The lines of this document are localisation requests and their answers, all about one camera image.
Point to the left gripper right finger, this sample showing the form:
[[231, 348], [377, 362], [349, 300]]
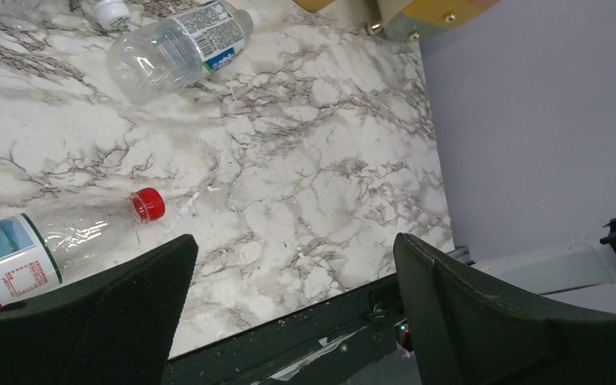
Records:
[[468, 327]]

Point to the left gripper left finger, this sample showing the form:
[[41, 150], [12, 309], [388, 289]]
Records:
[[115, 327]]

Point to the red label bottle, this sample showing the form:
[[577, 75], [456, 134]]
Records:
[[44, 248]]

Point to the yellow mesh plastic bin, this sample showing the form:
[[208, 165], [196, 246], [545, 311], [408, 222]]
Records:
[[313, 5]]

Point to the crushed clear water bottle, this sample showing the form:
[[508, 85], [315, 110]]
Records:
[[165, 57]]

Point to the green label tall bottle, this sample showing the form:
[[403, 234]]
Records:
[[111, 14]]

